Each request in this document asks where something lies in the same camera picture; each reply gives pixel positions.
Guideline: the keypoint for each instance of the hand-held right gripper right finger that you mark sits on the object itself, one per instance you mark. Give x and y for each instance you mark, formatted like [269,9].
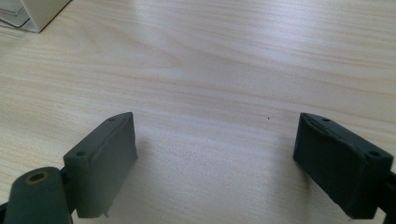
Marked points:
[339,168]

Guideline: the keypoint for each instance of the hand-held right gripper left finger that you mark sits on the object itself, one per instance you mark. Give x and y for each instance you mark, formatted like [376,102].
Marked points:
[101,165]

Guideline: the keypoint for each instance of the white box with clear lid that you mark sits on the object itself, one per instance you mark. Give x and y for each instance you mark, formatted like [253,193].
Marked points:
[26,12]

